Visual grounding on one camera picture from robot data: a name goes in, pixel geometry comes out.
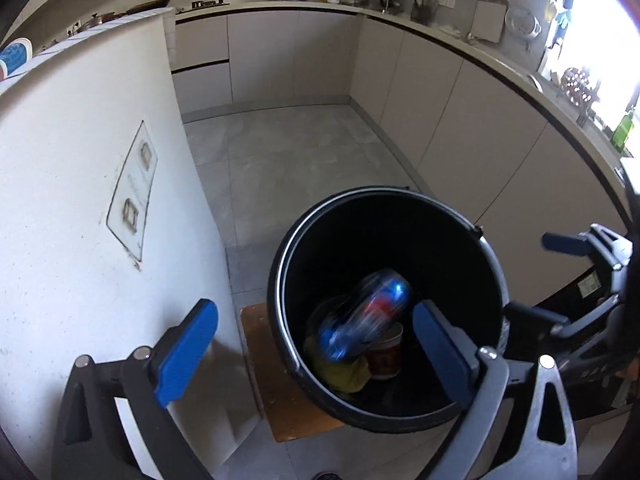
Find blue Pepsi can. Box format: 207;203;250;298
317;272;410;362

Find white cutting board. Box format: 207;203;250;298
469;0;509;44

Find black utensil holder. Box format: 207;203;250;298
410;0;438;26

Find black gas stove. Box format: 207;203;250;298
177;0;228;14

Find black wok pan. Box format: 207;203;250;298
126;0;170;15

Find wooden rack on windowsill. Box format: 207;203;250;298
561;67;600;127

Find brown wooden stool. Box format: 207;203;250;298
240;304;344;443

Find grey lidded cooking pot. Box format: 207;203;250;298
77;12;118;32

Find lower kitchen cabinets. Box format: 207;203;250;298
172;2;630;304

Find blue patterned paper cup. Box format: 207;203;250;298
0;37;32;80

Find green bottle by window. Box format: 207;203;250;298
611;107;634;154

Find yellow cloth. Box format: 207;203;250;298
304;337;371;394

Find round metal strainer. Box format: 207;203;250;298
504;6;542;51

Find red paper cup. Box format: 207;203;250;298
366;323;404;380

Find black trash bucket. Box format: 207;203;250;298
267;185;509;434

